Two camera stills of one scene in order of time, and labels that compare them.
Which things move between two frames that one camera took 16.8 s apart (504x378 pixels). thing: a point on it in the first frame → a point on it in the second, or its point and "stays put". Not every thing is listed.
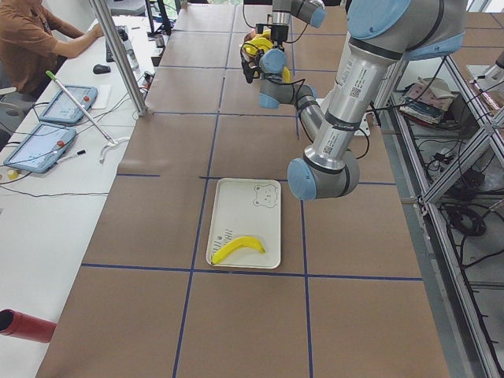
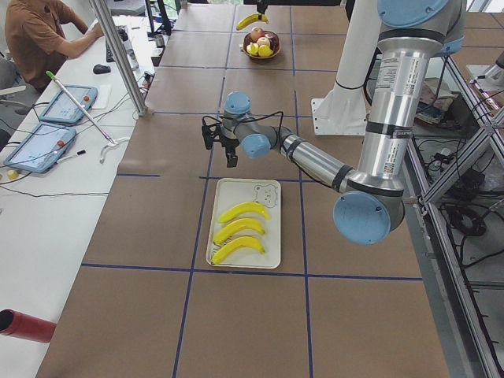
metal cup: (160, 41) stays put
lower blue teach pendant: (42, 149) stays put
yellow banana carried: (240, 241) stays put
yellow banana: (286, 75) → (242, 223)
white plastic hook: (109, 146) stays put
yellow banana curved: (259, 43) → (246, 206)
